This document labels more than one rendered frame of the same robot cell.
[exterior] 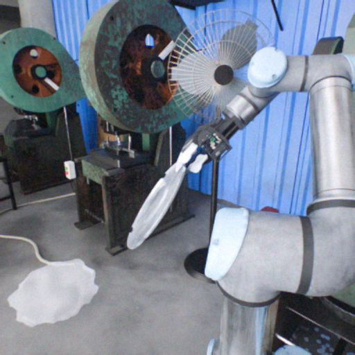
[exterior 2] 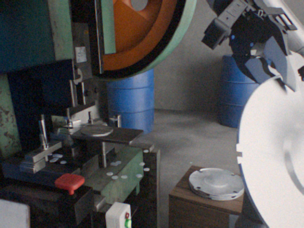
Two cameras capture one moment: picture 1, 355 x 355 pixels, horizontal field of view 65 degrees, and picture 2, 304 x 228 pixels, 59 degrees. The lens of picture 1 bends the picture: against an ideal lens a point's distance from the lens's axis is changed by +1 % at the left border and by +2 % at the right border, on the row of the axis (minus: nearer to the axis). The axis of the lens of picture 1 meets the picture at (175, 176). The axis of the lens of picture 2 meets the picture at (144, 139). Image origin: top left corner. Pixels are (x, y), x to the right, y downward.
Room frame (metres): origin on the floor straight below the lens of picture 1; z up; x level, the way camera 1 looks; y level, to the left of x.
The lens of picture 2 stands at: (1.11, 0.29, 1.12)
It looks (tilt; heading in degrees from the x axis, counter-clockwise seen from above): 21 degrees down; 247
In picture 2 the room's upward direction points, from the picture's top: 1 degrees counter-clockwise
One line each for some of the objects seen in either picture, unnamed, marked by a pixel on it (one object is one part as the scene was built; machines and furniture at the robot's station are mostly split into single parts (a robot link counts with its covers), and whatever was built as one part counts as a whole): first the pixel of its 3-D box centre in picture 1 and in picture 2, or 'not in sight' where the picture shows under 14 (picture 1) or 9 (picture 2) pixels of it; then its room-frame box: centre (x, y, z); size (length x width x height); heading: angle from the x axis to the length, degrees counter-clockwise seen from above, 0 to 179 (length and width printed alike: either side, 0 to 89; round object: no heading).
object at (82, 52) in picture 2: not in sight; (70, 62); (0.96, -0.76, 1.04); 0.17 x 0.15 x 0.30; 136
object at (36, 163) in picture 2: not in sight; (42, 148); (1.10, -0.67, 0.76); 0.17 x 0.06 x 0.10; 46
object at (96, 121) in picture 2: not in sight; (92, 121); (0.87, -0.91, 0.76); 0.17 x 0.06 x 0.10; 46
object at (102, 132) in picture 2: not in sight; (109, 147); (0.86, -0.67, 0.72); 0.25 x 0.14 x 0.14; 136
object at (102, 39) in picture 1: (152, 127); not in sight; (2.45, 0.20, 0.87); 1.53 x 0.99 x 1.74; 134
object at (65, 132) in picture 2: not in sight; (71, 133); (0.98, -0.79, 0.76); 0.15 x 0.09 x 0.05; 46
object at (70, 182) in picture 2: (268, 218); (70, 190); (1.05, -0.39, 0.72); 0.07 x 0.06 x 0.08; 136
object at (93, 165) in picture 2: not in sight; (73, 151); (0.99, -0.79, 0.68); 0.45 x 0.30 x 0.06; 46
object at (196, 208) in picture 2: not in sight; (213, 212); (0.26, -0.75, 0.18); 0.40 x 0.38 x 0.35; 129
